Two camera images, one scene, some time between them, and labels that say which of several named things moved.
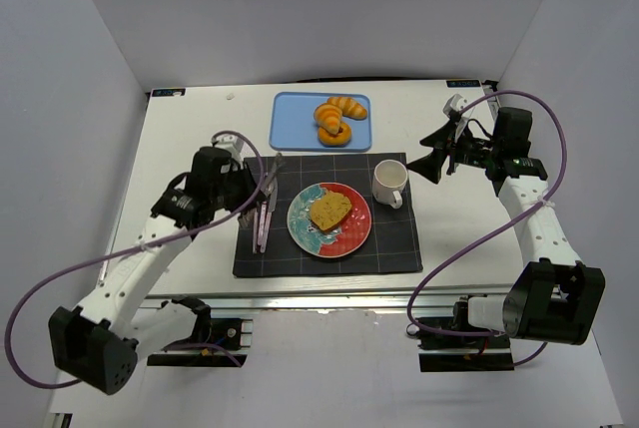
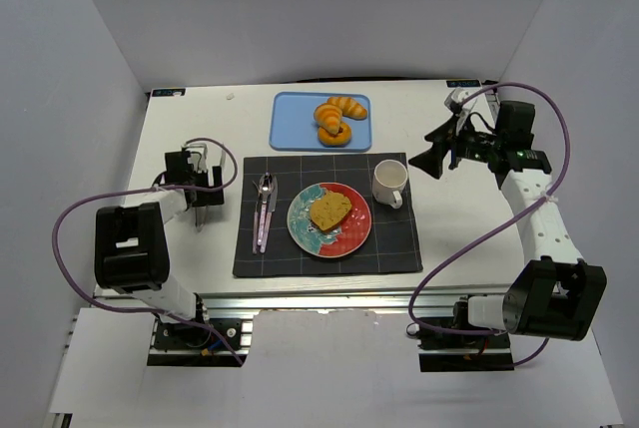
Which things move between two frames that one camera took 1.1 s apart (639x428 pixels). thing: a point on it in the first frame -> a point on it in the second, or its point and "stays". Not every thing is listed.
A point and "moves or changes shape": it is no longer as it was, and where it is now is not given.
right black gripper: [447, 157] stays
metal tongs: [270, 188] moves or changes shape
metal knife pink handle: [273, 193] stays
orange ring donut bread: [339, 140] stays
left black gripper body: [251, 188] -> [210, 197]
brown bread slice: [327, 211] stays
